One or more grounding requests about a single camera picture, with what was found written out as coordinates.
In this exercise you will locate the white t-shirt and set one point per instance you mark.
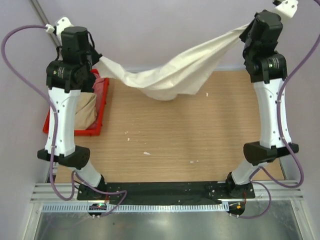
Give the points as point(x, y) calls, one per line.
point(184, 74)

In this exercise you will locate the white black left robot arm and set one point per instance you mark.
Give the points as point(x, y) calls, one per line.
point(66, 77)

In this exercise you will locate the aluminium rail frame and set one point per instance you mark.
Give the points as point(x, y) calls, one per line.
point(266, 190)

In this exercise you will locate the grey metal corner post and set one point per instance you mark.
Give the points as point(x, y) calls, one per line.
point(43, 19)

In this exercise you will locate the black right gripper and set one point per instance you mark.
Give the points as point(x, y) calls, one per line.
point(243, 35)

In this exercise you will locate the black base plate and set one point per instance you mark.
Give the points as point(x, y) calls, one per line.
point(178, 193)

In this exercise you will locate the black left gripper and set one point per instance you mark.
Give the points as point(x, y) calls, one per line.
point(96, 55)

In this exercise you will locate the beige t-shirt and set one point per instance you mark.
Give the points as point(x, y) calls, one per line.
point(86, 112)

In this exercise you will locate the pink t-shirt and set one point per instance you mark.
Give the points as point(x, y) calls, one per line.
point(98, 86)

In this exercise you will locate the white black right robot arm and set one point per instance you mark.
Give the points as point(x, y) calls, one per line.
point(268, 70)

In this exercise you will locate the red plastic bin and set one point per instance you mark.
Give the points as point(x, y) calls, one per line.
point(95, 128)

